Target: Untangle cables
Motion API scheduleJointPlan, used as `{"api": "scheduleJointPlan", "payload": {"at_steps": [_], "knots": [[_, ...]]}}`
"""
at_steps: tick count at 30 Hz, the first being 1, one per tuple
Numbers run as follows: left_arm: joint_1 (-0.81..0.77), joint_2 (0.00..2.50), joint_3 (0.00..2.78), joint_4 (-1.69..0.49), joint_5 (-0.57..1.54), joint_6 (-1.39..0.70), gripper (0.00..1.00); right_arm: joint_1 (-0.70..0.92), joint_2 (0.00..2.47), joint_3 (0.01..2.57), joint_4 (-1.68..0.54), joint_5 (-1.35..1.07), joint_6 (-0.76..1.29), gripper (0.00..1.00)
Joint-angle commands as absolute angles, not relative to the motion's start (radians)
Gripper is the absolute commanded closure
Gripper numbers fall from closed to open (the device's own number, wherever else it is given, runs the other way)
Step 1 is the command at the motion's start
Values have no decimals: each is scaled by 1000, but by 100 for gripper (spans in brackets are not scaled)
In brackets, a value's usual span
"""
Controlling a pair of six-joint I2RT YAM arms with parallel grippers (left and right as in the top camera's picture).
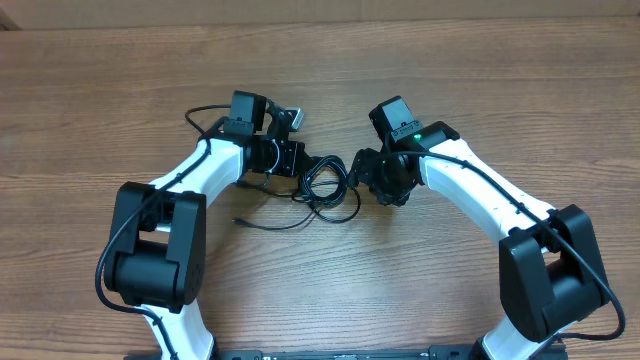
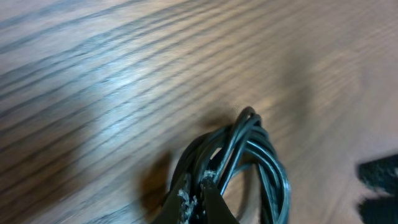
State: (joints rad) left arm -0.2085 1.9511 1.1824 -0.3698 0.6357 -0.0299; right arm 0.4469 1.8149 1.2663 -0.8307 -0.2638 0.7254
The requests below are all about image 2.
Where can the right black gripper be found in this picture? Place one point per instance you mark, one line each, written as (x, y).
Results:
(380, 176)

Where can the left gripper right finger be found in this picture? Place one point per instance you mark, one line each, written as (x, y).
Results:
(215, 209)

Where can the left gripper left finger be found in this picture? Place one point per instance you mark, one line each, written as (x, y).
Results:
(179, 205)

